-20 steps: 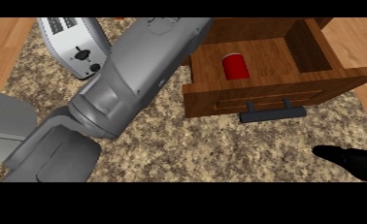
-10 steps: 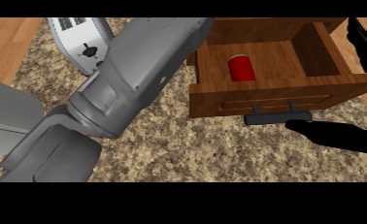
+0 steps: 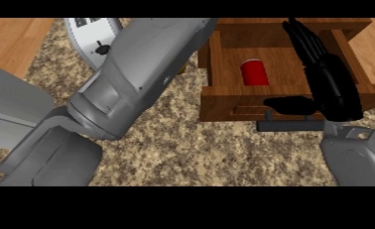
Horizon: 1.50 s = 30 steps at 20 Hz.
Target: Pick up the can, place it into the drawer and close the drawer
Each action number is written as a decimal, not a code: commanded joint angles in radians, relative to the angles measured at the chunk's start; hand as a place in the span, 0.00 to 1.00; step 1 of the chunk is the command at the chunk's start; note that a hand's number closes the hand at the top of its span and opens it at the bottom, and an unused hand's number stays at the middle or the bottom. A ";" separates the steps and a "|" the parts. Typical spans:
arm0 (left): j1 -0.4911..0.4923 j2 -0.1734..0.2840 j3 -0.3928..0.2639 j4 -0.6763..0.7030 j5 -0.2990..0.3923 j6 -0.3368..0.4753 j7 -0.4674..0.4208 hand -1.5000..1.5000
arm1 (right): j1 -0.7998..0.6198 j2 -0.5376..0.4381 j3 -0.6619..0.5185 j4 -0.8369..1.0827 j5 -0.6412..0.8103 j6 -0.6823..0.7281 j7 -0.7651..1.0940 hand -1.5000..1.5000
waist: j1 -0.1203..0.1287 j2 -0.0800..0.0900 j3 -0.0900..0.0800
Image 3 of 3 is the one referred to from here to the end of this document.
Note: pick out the wooden drawer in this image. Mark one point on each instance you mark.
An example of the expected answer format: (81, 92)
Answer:
(228, 102)
(282, 64)

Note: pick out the wooden cabinet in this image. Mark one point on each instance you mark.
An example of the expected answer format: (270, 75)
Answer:
(254, 29)

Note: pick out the red can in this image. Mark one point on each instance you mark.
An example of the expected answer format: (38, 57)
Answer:
(254, 72)

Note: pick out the wooden drawer front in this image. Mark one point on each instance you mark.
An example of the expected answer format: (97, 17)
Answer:
(228, 102)

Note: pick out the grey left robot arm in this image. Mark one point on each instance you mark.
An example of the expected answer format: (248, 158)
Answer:
(131, 71)

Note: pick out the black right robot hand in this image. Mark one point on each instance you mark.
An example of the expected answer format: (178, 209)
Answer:
(336, 87)

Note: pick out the white round appliance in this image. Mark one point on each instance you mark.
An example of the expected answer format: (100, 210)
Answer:
(93, 34)

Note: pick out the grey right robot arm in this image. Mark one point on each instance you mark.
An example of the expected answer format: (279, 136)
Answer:
(348, 157)

